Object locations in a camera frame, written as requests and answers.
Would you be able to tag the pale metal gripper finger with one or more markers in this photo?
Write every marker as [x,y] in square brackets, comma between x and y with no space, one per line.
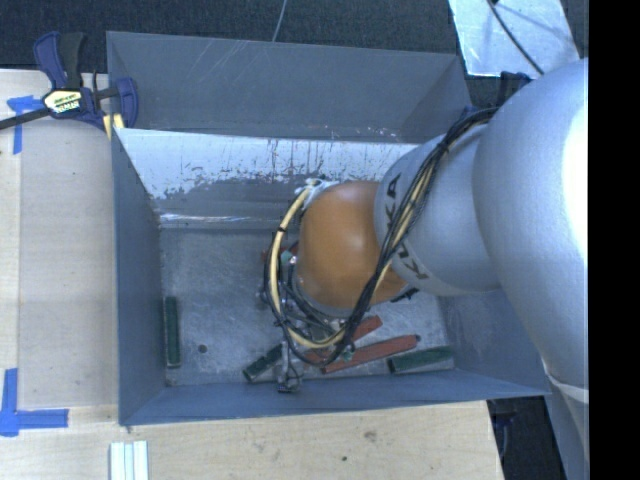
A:
[285,368]

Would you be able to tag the dark green flat block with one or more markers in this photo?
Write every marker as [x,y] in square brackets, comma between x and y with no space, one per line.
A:
[260,364]
[172,333]
[420,359]

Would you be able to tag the red-brown flat block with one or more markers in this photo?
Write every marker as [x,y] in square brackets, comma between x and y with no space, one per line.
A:
[380,350]

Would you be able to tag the pale wood flat board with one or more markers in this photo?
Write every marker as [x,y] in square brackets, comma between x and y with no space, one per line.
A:
[65,268]

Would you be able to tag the grey metal bin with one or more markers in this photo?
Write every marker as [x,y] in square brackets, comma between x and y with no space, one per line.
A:
[220,88]

